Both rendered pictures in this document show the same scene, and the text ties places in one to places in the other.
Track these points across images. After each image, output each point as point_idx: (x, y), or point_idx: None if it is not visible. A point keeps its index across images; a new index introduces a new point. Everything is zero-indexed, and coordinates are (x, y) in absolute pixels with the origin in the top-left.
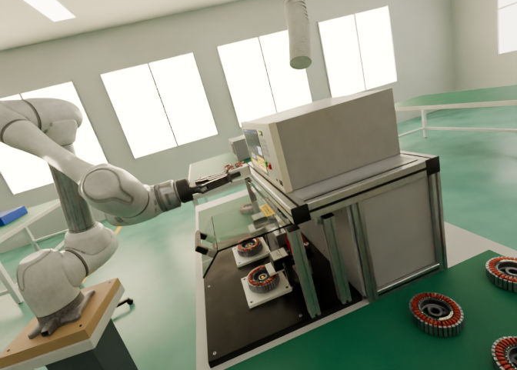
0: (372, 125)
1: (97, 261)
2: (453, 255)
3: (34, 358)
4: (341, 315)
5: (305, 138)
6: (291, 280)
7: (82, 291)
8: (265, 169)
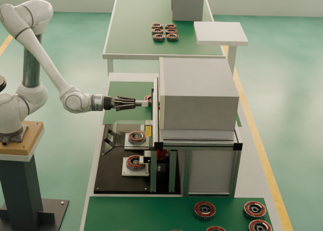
0: (220, 112)
1: (35, 108)
2: (244, 193)
3: None
4: (166, 196)
5: (179, 107)
6: None
7: None
8: None
